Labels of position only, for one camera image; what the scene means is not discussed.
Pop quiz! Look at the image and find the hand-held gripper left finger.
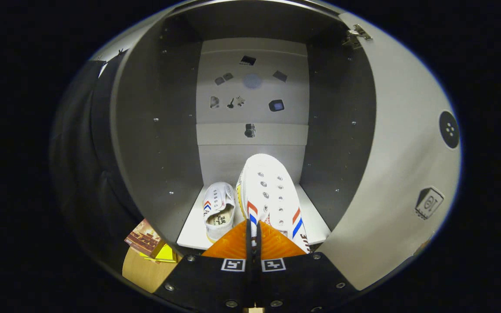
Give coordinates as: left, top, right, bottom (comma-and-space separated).
154, 220, 253, 311

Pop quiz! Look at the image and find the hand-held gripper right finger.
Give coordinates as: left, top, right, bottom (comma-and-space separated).
254, 221, 360, 311

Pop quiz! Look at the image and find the white striped shoe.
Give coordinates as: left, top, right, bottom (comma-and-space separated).
203, 182, 237, 243
236, 153, 311, 254

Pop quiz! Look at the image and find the grey shoe cabinet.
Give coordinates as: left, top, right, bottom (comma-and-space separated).
110, 0, 377, 255

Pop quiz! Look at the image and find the metal door hinge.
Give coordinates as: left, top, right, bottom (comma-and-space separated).
343, 24, 373, 49

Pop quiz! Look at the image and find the yellow book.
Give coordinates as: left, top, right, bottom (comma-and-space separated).
140, 243, 178, 263

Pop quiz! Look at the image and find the black backdrop cloth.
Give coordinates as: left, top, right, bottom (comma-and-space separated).
50, 59, 144, 270

